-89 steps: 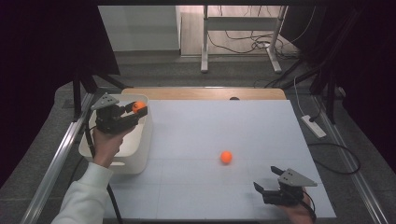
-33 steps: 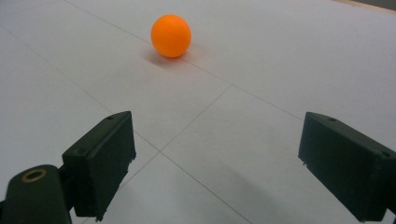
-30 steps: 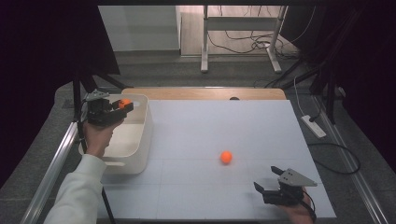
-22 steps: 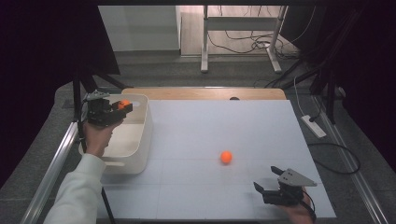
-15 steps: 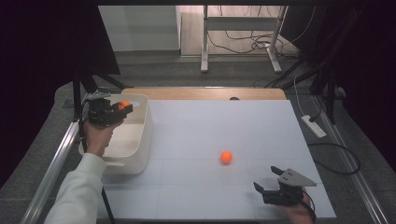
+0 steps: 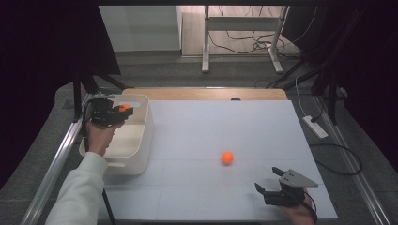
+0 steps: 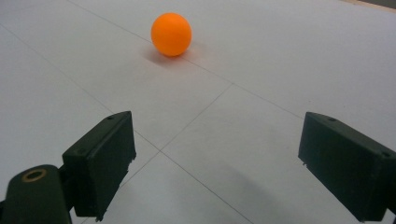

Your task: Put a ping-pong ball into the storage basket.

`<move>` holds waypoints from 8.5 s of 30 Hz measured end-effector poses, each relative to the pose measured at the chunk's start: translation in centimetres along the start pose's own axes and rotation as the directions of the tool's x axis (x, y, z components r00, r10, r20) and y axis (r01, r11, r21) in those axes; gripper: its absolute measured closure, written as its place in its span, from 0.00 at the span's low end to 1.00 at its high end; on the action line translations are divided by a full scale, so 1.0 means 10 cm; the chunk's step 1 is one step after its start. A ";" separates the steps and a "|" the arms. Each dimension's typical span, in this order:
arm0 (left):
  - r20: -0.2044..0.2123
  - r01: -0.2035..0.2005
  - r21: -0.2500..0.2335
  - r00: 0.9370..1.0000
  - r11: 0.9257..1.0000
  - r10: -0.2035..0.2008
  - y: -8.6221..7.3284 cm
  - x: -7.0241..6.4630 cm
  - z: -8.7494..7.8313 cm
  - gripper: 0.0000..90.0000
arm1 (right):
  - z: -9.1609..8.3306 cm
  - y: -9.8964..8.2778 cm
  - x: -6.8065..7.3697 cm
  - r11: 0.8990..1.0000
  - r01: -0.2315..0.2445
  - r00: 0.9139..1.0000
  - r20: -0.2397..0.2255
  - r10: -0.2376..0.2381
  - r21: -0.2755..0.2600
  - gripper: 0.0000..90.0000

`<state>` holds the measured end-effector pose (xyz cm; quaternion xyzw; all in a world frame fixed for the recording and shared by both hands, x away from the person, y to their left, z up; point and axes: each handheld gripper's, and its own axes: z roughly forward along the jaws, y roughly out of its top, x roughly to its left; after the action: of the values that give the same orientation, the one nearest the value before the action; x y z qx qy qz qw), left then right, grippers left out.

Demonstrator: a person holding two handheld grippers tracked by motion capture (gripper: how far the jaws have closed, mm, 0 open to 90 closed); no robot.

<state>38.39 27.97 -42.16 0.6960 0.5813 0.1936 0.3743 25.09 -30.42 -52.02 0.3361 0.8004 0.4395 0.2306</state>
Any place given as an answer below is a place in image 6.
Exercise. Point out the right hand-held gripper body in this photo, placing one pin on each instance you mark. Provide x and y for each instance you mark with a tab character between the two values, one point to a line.
286	197

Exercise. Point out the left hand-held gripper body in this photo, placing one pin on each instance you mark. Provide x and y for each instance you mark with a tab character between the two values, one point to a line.
104	114

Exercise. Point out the orange ball with dark mark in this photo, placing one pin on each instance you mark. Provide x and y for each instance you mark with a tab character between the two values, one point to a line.
125	107

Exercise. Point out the white plastic bin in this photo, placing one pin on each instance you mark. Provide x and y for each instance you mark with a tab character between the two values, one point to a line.
137	137

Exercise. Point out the plain orange ball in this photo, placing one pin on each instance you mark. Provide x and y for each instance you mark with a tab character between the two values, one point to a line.
227	157

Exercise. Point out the person's right hand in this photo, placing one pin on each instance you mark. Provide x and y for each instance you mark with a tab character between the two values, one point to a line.
300	215

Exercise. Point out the person's left hand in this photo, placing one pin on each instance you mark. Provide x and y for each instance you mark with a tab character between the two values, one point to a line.
98	137

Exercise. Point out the black stand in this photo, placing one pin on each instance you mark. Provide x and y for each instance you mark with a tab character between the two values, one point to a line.
77	93
332	103

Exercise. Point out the white power strip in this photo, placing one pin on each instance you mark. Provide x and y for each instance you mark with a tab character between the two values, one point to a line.
314	126

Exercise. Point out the white board sheet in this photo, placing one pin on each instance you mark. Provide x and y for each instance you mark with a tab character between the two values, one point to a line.
219	125

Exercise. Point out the small black object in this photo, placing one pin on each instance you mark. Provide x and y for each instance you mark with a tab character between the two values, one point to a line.
235	99

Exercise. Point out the dark curtain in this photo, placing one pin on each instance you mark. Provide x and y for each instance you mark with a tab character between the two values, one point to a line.
369	62
37	62

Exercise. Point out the white cabinet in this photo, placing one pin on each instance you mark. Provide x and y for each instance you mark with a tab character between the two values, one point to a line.
140	28

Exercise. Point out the aluminium rail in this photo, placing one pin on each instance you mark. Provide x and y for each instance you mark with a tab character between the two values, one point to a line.
359	178
56	165

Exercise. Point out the white metal desk frame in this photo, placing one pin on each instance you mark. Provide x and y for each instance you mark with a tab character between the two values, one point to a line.
244	23

